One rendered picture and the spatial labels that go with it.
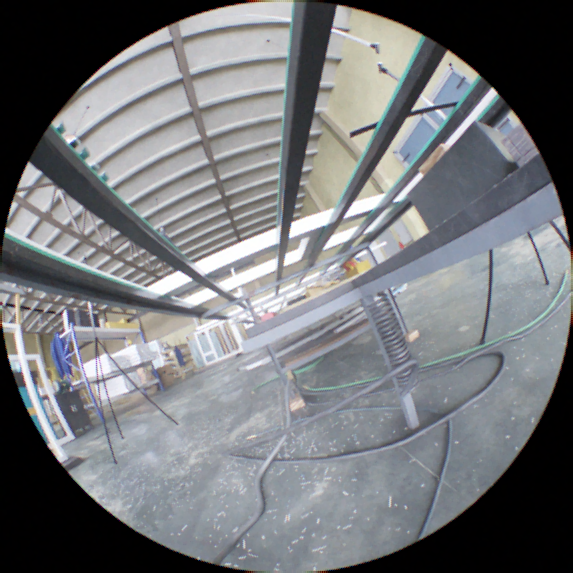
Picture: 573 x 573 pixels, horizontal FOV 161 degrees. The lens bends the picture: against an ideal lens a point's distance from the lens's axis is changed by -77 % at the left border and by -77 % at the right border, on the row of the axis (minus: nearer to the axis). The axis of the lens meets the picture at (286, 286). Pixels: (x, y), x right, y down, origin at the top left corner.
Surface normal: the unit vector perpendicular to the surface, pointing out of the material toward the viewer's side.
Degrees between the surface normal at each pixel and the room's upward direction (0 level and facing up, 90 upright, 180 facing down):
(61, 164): 180
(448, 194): 90
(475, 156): 90
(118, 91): 180
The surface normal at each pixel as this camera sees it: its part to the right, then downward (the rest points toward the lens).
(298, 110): 0.42, 0.90
